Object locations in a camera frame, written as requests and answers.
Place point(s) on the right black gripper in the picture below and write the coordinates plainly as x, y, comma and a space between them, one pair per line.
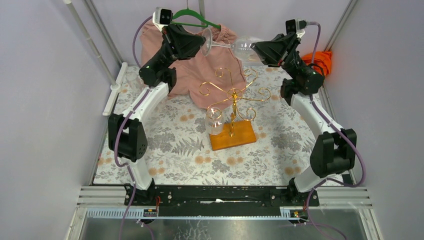
277, 52

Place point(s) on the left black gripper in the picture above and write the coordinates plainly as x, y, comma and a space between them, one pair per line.
173, 38

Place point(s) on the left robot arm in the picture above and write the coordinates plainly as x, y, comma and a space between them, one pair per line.
126, 134

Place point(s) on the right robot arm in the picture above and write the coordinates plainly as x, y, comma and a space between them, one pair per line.
334, 149

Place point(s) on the gold wine glass rack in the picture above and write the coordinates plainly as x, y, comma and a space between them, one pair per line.
236, 94

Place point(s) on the wooden rack base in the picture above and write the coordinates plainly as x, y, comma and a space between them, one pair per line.
242, 133

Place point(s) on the green clothes hanger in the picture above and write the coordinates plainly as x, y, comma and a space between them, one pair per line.
203, 23

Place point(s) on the orange cloth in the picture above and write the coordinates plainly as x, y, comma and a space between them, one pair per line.
323, 59

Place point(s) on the pink shorts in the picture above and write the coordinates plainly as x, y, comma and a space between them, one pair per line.
191, 73

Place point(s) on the floral table cloth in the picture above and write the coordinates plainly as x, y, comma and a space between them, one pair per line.
179, 150

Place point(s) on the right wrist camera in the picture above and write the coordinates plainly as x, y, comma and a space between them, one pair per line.
296, 26

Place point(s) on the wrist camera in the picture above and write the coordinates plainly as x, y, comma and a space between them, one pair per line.
162, 17
296, 26

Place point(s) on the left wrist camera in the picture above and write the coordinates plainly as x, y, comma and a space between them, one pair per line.
162, 17

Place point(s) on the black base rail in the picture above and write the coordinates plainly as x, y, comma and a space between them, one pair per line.
219, 201

